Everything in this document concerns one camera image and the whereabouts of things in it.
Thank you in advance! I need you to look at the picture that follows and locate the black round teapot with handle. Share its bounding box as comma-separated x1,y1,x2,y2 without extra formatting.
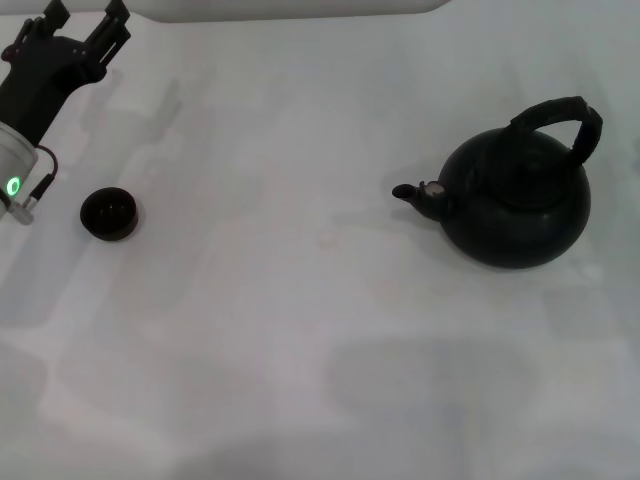
391,95,604,271

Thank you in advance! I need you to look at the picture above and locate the dark round teacup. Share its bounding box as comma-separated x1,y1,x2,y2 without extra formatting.
79,186,140,245

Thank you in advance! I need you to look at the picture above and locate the dark left wrist cable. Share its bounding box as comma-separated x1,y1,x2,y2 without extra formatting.
7,144,59,227

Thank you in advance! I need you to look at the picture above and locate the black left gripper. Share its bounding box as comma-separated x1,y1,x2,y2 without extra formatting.
0,0,133,147

